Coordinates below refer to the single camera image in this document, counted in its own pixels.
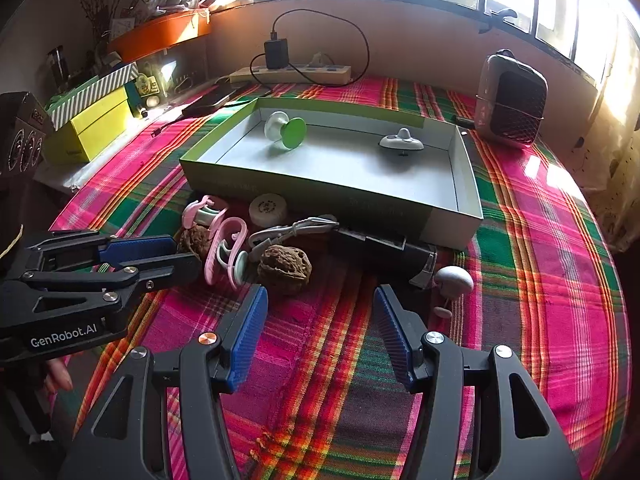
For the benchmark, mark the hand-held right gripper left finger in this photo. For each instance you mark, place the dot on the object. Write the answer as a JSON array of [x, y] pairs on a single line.
[[247, 340]]

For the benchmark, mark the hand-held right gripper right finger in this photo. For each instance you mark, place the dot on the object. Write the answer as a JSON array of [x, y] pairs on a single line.
[[392, 340]]

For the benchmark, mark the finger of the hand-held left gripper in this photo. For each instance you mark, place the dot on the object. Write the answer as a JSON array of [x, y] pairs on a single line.
[[140, 247], [170, 270]]

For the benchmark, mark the brown walnut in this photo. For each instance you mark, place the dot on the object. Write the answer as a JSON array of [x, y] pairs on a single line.
[[194, 242], [285, 269]]

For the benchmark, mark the pink hair clip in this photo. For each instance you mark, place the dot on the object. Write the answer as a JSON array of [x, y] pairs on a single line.
[[202, 210], [222, 250]]

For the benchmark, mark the black bike light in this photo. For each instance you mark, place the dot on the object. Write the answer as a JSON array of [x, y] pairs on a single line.
[[385, 255]]

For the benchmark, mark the white mushroom-shaped toy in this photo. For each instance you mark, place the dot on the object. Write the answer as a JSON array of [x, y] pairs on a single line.
[[454, 280]]

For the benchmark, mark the green and white cardboard box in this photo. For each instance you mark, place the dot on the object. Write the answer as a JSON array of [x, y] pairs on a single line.
[[350, 170]]

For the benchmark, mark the person's left hand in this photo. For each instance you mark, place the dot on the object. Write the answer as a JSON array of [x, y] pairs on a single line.
[[60, 377]]

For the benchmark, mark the white round container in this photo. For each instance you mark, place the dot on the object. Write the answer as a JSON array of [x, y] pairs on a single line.
[[267, 210]]

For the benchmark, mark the yellow box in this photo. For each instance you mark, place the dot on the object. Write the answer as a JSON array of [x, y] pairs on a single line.
[[85, 132]]

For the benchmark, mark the green striped box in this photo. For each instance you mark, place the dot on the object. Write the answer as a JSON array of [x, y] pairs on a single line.
[[85, 97]]

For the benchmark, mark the black phone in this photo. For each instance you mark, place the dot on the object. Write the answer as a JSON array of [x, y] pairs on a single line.
[[207, 102]]

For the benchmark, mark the black speaker box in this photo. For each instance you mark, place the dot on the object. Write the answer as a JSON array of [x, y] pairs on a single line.
[[22, 130]]

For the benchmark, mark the plaid blanket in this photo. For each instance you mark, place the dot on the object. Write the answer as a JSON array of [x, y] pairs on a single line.
[[540, 260]]

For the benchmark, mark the green and white suction toy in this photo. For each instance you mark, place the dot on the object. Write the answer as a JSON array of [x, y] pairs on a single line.
[[290, 132]]

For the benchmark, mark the glass jar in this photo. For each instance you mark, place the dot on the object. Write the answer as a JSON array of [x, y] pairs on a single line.
[[57, 67]]

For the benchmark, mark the white spinning top toy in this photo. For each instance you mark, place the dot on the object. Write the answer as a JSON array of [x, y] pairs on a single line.
[[400, 140]]

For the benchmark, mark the orange planter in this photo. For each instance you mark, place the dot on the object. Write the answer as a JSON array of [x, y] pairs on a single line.
[[160, 32]]

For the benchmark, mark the beige power strip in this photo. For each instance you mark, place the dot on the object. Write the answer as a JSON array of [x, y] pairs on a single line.
[[300, 76]]

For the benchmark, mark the black charger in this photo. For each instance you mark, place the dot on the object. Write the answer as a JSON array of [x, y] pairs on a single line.
[[276, 54]]

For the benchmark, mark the dried branches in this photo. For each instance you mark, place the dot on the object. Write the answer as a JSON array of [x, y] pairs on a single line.
[[97, 0]]

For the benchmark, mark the small pink heater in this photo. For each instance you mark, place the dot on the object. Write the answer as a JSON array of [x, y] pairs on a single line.
[[510, 100]]

